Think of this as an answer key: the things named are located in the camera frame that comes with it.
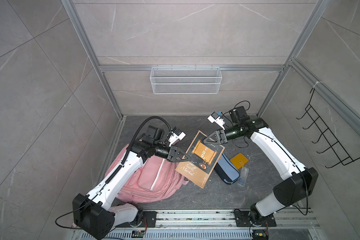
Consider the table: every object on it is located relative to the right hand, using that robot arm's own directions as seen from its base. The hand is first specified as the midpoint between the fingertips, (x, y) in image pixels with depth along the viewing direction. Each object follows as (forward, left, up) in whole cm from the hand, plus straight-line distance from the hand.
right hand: (205, 141), depth 69 cm
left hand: (-9, +8, 0) cm, 12 cm away
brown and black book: (-8, +1, -1) cm, 8 cm away
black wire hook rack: (+2, -56, +3) cm, 56 cm away
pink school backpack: (-11, +29, -22) cm, 38 cm away
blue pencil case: (-3, -15, -26) cm, 30 cm away
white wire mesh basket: (+50, +9, +1) cm, 51 cm away
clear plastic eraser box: (-6, -25, -30) cm, 39 cm away
